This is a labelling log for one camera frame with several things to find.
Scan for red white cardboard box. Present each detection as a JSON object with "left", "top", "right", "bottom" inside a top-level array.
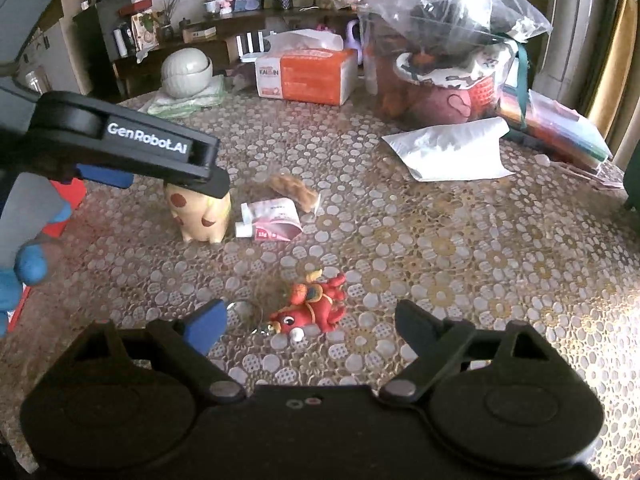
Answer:
[{"left": 6, "top": 179, "right": 87, "bottom": 333}]

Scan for green folded cloth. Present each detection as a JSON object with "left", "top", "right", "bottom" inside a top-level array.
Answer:
[{"left": 139, "top": 75, "right": 226, "bottom": 119}]

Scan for purple vase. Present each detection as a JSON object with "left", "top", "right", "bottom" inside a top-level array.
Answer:
[{"left": 344, "top": 20, "right": 362, "bottom": 65}]

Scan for wrapped biscuit snack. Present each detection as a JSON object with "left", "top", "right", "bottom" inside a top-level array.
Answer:
[{"left": 268, "top": 174, "right": 320, "bottom": 214}]

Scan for orange tissue box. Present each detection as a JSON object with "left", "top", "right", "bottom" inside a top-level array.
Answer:
[{"left": 255, "top": 28, "right": 358, "bottom": 106}]

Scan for pink white small box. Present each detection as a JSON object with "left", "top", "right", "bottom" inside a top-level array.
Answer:
[{"left": 235, "top": 197, "right": 302, "bottom": 242}]

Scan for stack of colourful books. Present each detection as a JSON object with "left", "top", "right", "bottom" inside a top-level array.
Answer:
[{"left": 499, "top": 86, "right": 612, "bottom": 172}]

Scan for red dragon keychain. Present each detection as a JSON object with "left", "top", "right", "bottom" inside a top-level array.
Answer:
[{"left": 267, "top": 269, "right": 346, "bottom": 340}]

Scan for pink round pouch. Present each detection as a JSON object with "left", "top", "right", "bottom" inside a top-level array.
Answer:
[{"left": 407, "top": 77, "right": 498, "bottom": 126}]

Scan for white router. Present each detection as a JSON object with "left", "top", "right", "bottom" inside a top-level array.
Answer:
[{"left": 235, "top": 30, "right": 270, "bottom": 63}]

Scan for blue gloved hand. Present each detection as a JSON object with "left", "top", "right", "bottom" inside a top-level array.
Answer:
[{"left": 1, "top": 170, "right": 72, "bottom": 333}]

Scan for green ceramic bowls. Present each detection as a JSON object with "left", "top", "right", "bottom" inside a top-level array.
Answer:
[{"left": 160, "top": 48, "right": 213, "bottom": 99}]

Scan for wooden tv cabinet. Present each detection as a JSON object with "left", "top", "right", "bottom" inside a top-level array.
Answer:
[{"left": 114, "top": 8, "right": 357, "bottom": 99}]

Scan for yellow curtain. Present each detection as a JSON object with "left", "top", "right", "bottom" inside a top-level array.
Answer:
[{"left": 587, "top": 0, "right": 639, "bottom": 139}]

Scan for white paper sheet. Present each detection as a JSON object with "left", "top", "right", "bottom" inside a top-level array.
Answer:
[{"left": 383, "top": 117, "right": 512, "bottom": 182}]

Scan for black tall shelf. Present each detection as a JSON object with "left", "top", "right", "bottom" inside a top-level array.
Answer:
[{"left": 73, "top": 0, "right": 131, "bottom": 102}]

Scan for large clear plastic bag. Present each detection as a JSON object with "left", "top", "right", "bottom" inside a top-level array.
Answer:
[{"left": 349, "top": 0, "right": 554, "bottom": 122}]

